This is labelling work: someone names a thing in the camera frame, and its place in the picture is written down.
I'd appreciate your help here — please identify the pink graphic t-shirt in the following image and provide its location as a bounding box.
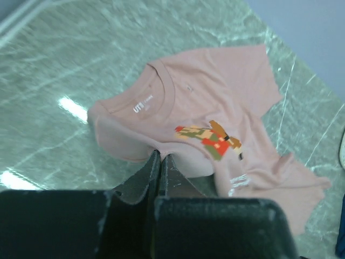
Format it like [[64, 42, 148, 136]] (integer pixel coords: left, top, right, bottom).
[[87, 45, 330, 235]]

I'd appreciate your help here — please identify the aluminium frame rail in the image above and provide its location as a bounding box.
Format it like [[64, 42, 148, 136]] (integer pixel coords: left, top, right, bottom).
[[1, 0, 51, 48]]

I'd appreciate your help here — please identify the folded blue t-shirt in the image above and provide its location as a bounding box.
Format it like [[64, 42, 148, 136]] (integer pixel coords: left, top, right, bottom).
[[335, 231, 345, 259]]

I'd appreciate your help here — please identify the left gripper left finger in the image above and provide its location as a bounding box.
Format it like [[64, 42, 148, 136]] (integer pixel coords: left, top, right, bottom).
[[1, 151, 161, 258]]

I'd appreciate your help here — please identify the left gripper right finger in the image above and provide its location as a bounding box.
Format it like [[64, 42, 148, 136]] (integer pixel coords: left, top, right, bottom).
[[153, 156, 299, 258]]

